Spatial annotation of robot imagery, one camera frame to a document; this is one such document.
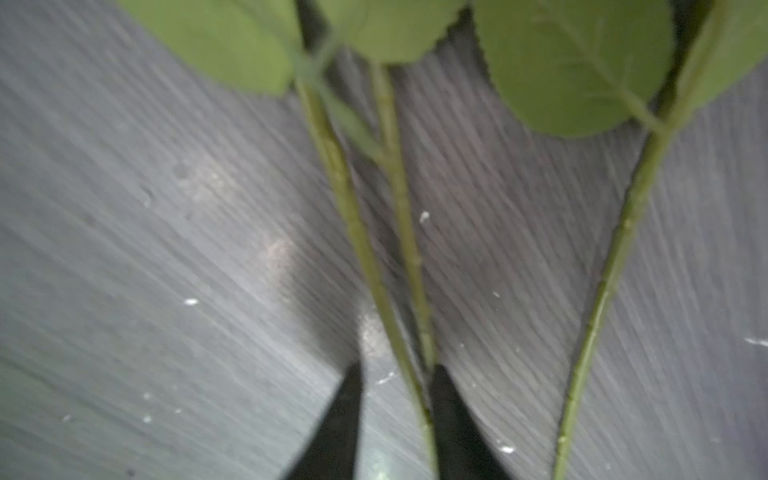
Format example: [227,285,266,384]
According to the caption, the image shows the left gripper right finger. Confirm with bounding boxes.
[429,364,513,480]

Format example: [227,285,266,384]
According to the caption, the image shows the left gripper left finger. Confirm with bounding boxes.
[283,362,364,480]

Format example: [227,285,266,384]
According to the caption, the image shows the white rose stem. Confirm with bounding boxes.
[471,1,767,479]

